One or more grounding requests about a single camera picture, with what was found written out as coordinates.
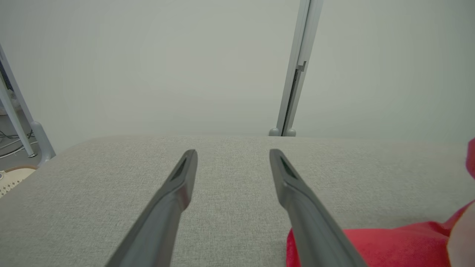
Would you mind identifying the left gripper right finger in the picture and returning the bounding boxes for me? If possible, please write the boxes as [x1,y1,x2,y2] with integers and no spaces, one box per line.
[269,149,368,267]

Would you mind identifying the white floor cable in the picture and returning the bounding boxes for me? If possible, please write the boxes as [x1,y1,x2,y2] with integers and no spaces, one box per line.
[0,140,38,159]

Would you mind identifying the cream laundry basket tan rim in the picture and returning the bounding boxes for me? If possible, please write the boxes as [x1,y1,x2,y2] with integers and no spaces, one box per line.
[0,165,38,197]

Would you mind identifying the black floor cable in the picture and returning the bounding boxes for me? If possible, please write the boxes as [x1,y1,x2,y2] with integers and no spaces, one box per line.
[0,129,35,141]

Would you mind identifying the red jersey white striped trim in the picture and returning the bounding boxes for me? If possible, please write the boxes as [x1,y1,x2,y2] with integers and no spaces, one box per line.
[286,137,475,267]

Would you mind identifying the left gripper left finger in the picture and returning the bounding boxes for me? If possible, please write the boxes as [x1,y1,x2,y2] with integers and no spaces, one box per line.
[106,149,198,267]

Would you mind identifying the grey partition post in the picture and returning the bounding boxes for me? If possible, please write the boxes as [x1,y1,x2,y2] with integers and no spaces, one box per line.
[269,0,324,137]

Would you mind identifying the grey fabric sofa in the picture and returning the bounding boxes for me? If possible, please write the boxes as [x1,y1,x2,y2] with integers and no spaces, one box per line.
[0,134,475,267]

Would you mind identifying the silver metal pole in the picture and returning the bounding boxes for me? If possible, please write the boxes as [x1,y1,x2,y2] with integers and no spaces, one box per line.
[0,74,36,158]

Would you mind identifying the grey partition leg with foot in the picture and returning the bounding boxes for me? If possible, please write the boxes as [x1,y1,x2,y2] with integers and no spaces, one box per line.
[0,44,56,164]

